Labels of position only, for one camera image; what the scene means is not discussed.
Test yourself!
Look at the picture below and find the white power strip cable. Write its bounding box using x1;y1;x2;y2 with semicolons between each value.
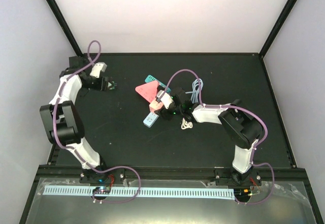
180;118;193;131

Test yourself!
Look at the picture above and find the circuit board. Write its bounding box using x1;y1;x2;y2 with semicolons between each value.
234;188;261;197
92;186;111;195

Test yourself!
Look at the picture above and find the pink triangular power strip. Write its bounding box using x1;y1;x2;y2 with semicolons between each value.
135;80;159;103

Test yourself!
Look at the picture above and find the teal power strip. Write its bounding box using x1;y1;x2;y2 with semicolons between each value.
145;75;166;87

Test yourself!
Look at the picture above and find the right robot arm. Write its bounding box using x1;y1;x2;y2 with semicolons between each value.
154;86;268;185

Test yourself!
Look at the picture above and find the light blue coiled cable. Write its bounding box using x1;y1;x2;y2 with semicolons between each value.
184;78;204;105

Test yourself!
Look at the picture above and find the left circuit board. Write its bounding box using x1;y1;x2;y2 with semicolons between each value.
92;186;111;195

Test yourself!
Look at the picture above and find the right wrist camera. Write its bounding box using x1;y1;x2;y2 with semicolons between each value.
156;90;174;109

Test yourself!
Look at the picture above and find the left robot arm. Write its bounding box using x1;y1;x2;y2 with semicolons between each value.
40;57;114;183

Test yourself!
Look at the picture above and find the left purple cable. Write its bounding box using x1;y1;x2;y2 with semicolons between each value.
52;40;142;205

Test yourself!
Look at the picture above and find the right circuit board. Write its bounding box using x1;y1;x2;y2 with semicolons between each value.
234;188;261;197

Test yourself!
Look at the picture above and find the light blue power strip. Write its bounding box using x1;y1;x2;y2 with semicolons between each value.
143;112;159;128

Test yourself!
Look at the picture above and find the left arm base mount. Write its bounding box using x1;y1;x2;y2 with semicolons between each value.
79;166;125;185

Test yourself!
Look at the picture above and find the white slotted cable duct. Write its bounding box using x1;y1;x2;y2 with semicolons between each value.
43;185;235;200

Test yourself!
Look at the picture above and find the pink square socket adapter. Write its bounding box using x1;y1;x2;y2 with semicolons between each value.
149;100;164;113

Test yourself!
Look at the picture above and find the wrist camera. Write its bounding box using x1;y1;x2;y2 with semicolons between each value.
90;62;107;78
156;90;174;109

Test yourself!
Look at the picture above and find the green USB charger plug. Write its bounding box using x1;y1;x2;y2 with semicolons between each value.
106;81;117;90

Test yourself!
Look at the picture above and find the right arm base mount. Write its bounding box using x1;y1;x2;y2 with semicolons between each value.
214;168;260;187

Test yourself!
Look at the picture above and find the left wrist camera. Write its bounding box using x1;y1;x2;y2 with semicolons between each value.
90;62;107;78

